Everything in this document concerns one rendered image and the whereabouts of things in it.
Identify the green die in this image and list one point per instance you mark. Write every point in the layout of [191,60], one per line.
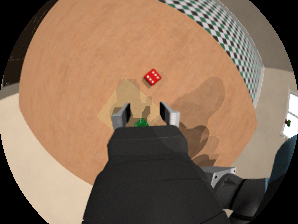
[141,122]

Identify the tan square mat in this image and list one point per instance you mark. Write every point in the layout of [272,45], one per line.
[141,106]

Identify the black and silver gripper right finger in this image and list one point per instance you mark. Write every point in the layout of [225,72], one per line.
[168,115]

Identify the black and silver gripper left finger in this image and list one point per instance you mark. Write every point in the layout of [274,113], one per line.
[122,117]

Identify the red die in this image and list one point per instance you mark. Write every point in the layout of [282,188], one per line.
[152,77]

